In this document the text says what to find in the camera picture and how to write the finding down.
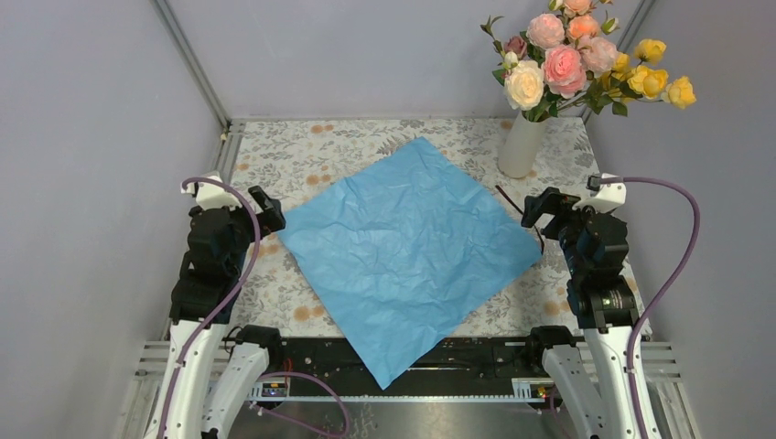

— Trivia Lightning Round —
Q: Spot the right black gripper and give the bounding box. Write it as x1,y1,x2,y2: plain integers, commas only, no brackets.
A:
520,186,606,276

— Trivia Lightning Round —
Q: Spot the brown ribbon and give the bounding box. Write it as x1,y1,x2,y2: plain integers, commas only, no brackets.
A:
495,185,545,255

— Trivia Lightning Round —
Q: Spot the cream white rose stem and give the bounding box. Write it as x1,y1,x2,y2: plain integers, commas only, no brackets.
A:
492,51,544,112

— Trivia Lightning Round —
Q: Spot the blue wrapping paper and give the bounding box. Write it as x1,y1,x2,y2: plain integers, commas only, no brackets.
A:
279,137,541,389

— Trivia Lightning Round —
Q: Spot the light pink rose stem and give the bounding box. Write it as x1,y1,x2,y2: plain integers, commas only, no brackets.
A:
577,36,620,78

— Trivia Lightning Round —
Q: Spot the dark pink flower stem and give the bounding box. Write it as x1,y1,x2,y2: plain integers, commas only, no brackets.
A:
480,16,528,59

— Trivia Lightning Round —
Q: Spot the yellow rose stem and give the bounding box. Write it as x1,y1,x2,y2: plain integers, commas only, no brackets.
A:
582,38,697,117

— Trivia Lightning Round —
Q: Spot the small pink rose stem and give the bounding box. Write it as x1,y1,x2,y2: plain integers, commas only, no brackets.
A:
541,45,587,116

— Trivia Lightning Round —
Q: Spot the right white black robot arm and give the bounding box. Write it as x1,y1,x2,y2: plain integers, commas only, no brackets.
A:
521,187,661,438

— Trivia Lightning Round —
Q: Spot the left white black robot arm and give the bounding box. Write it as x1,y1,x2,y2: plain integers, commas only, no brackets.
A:
144,177,286,438

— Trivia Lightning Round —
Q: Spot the beige cylindrical vase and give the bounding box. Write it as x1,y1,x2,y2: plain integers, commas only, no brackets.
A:
497,113,547,178

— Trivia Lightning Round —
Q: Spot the floral patterned table mat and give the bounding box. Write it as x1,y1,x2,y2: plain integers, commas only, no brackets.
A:
225,117,598,337

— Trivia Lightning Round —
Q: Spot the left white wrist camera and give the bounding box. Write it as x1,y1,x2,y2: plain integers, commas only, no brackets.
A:
181,171,242,210

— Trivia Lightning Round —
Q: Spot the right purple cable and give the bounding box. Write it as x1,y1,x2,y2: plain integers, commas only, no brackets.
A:
587,176,702,439

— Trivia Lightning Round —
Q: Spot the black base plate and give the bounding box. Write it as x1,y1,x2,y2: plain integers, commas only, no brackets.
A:
252,337,553,402

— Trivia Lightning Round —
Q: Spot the white slotted cable duct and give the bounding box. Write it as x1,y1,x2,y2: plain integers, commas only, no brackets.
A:
245,380,548,404

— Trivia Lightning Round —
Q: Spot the left aluminium frame post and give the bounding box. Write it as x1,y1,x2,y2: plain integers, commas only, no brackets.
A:
150,0,231,132

